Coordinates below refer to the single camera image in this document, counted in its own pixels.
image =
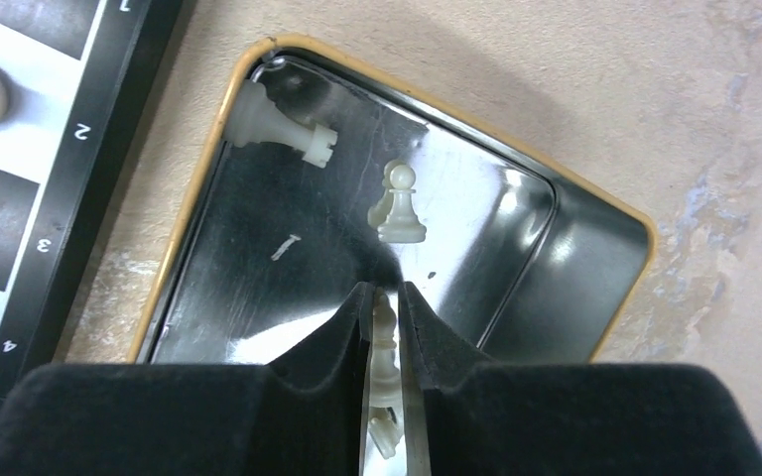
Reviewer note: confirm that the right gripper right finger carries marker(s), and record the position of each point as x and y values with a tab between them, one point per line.
467	413

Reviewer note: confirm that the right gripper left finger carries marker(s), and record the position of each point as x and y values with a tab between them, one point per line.
302	414

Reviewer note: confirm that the white bishop chess piece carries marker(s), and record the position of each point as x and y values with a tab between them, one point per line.
385	388

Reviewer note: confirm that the white rook chess piece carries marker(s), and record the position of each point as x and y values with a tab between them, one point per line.
254	118

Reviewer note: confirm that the white pawn standing in tin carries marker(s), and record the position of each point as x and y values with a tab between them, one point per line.
393	216

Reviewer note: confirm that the black and white chessboard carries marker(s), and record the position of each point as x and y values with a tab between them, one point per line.
79	76

